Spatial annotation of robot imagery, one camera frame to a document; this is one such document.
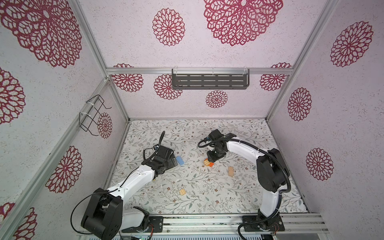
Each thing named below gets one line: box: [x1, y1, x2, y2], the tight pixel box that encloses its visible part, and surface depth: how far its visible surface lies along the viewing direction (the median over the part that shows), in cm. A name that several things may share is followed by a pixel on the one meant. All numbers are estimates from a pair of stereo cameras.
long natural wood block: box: [228, 166, 234, 177], surface depth 94 cm
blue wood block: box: [176, 155, 185, 166], surface depth 99 cm
